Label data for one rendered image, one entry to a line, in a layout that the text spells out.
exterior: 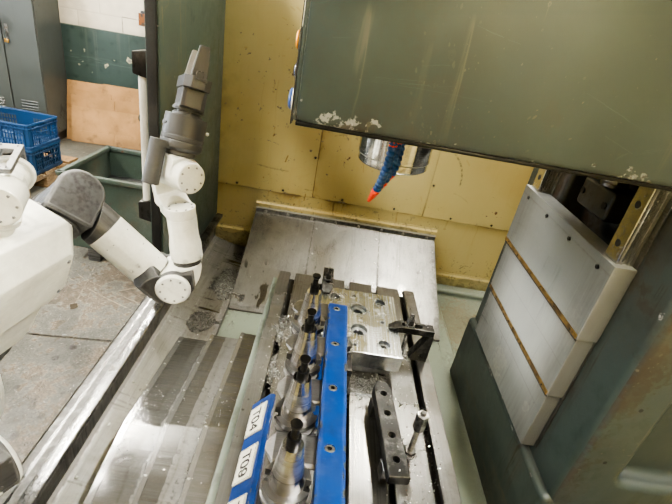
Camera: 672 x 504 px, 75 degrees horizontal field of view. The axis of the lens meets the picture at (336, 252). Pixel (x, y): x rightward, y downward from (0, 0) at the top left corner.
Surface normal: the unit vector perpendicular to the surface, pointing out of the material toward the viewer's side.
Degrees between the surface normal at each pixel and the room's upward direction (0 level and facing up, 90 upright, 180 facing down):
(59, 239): 67
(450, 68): 90
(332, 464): 0
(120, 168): 90
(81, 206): 52
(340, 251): 24
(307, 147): 90
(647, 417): 90
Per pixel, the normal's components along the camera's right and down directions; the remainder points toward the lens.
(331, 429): 0.17, -0.87
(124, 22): 0.06, 0.48
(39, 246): 0.96, -0.15
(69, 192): 0.78, -0.25
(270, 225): 0.14, -0.61
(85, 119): 0.10, 0.26
